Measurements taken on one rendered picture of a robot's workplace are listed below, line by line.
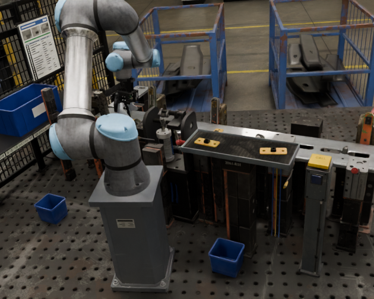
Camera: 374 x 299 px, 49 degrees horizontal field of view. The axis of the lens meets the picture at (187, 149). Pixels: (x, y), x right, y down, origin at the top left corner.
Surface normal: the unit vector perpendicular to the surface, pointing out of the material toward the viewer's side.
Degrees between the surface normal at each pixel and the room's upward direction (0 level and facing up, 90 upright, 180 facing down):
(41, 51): 90
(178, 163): 0
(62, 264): 0
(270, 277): 0
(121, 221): 90
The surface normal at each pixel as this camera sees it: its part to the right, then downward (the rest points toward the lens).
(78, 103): 0.26, -0.17
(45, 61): 0.90, 0.15
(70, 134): -0.12, -0.17
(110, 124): 0.04, -0.86
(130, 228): -0.11, 0.51
